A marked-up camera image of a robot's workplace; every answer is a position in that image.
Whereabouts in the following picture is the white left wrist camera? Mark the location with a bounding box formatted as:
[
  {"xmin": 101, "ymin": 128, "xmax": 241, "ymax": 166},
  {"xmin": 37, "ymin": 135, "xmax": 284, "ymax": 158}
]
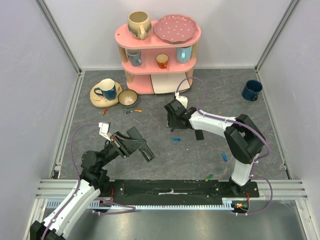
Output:
[{"xmin": 98, "ymin": 122, "xmax": 112, "ymax": 141}]

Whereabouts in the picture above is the blue battery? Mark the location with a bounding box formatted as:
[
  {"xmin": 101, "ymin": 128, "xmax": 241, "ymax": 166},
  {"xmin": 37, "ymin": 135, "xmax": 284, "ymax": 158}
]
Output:
[
  {"xmin": 171, "ymin": 138, "xmax": 181, "ymax": 142},
  {"xmin": 222, "ymin": 153, "xmax": 228, "ymax": 162}
]

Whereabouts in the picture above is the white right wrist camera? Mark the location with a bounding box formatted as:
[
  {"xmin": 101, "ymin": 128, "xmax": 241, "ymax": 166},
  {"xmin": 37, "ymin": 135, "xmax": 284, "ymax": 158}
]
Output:
[{"xmin": 174, "ymin": 91, "xmax": 188, "ymax": 109}]

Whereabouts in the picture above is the white slotted cable duct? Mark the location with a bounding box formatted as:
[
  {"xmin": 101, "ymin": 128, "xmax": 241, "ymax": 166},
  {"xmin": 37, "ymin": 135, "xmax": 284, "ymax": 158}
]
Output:
[{"xmin": 46, "ymin": 197, "xmax": 251, "ymax": 210}]

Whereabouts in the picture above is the beige round coaster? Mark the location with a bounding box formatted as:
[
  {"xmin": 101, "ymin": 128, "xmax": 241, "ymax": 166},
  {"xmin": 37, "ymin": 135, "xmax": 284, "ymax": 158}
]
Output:
[{"xmin": 89, "ymin": 82, "xmax": 123, "ymax": 108}]

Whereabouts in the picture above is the pink three-tier shelf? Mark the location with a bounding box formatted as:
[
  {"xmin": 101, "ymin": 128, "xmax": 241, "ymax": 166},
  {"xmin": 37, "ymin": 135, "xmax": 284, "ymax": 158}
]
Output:
[{"xmin": 114, "ymin": 24, "xmax": 201, "ymax": 95}]

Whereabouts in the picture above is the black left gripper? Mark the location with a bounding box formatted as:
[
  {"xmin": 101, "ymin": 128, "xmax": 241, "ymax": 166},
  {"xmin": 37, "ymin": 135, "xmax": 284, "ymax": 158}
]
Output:
[{"xmin": 98, "ymin": 130, "xmax": 147, "ymax": 168}]

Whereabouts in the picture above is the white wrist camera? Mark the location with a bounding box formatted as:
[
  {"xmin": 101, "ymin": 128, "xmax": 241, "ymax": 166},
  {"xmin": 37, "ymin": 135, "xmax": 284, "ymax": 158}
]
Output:
[
  {"xmin": 174, "ymin": 91, "xmax": 188, "ymax": 109},
  {"xmin": 98, "ymin": 122, "xmax": 112, "ymax": 141}
]

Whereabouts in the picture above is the navy white mug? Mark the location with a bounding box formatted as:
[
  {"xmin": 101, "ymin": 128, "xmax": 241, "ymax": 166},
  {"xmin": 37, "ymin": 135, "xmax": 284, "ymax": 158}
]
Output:
[{"xmin": 93, "ymin": 78, "xmax": 117, "ymax": 101}]

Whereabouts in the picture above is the dark blue cup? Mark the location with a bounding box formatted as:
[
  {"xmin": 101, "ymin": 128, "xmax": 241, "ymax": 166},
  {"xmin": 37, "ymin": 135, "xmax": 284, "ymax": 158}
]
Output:
[{"xmin": 241, "ymin": 79, "xmax": 263, "ymax": 102}]

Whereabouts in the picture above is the blue battery near centre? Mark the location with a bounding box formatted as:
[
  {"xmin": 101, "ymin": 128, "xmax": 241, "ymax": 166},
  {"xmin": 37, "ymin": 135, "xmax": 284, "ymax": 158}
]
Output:
[{"xmin": 171, "ymin": 138, "xmax": 181, "ymax": 142}]

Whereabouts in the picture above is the grey blue mug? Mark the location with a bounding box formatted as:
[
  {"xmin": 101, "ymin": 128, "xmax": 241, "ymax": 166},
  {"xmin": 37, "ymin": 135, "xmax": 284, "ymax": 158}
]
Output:
[{"xmin": 126, "ymin": 49, "xmax": 142, "ymax": 67}]

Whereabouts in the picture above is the green yellow battery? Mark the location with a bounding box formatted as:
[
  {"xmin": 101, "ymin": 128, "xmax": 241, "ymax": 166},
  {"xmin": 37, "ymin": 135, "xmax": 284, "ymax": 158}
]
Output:
[{"xmin": 205, "ymin": 174, "xmax": 213, "ymax": 182}]

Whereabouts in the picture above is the light blue mug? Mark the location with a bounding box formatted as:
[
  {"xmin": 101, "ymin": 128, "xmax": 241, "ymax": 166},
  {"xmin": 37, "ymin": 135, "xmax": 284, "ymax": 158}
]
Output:
[{"xmin": 176, "ymin": 45, "xmax": 193, "ymax": 64}]

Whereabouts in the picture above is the blue battery right side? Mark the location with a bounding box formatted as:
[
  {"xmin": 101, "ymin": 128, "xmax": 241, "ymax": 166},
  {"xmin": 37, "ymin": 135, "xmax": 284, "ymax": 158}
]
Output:
[{"xmin": 222, "ymin": 153, "xmax": 228, "ymax": 162}]

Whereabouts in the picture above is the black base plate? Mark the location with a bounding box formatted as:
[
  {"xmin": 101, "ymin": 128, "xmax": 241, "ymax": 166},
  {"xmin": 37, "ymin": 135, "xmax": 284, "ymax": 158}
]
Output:
[{"xmin": 100, "ymin": 179, "xmax": 260, "ymax": 206}]

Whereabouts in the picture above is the black remote control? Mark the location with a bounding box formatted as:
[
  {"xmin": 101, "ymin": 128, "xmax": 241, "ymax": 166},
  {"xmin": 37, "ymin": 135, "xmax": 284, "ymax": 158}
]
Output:
[{"xmin": 127, "ymin": 127, "xmax": 155, "ymax": 162}]

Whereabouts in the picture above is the aluminium frame rail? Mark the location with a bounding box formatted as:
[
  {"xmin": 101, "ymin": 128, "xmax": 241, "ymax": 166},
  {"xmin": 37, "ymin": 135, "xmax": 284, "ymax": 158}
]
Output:
[{"xmin": 35, "ymin": 179, "xmax": 308, "ymax": 200}]

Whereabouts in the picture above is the beige ceramic mug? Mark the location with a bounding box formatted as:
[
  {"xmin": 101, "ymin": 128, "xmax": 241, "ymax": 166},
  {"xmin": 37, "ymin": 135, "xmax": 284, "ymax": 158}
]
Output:
[{"xmin": 127, "ymin": 11, "xmax": 152, "ymax": 40}]

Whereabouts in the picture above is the black remote battery cover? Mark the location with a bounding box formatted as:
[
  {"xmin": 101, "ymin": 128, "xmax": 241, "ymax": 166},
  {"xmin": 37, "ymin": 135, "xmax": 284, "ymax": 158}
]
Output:
[{"xmin": 195, "ymin": 130, "xmax": 204, "ymax": 141}]

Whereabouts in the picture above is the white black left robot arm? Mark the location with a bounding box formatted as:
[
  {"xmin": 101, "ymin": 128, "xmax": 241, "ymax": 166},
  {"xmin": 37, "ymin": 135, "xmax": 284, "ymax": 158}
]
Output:
[{"xmin": 30, "ymin": 127, "xmax": 155, "ymax": 240}]

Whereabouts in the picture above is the white flat board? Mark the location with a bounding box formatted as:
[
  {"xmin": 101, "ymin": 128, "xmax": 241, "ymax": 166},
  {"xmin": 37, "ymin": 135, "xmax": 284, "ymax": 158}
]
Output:
[{"xmin": 150, "ymin": 72, "xmax": 186, "ymax": 94}]

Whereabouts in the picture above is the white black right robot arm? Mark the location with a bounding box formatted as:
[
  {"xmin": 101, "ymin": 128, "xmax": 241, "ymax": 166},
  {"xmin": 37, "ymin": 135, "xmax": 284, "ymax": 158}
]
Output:
[{"xmin": 164, "ymin": 98, "xmax": 267, "ymax": 197}]

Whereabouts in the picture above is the pink dotted plate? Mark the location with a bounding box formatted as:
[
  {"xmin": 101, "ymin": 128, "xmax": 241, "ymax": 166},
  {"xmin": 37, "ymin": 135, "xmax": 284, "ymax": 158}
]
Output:
[{"xmin": 154, "ymin": 14, "xmax": 199, "ymax": 44}]

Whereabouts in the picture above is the small orange cup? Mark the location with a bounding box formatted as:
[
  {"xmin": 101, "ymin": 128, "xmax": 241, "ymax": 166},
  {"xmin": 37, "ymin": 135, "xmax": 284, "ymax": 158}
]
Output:
[{"xmin": 156, "ymin": 53, "xmax": 169, "ymax": 69}]

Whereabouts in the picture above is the brown beige bowl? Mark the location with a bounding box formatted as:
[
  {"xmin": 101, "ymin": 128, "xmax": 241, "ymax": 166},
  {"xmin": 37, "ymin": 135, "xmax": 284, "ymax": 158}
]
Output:
[{"xmin": 118, "ymin": 89, "xmax": 138, "ymax": 108}]

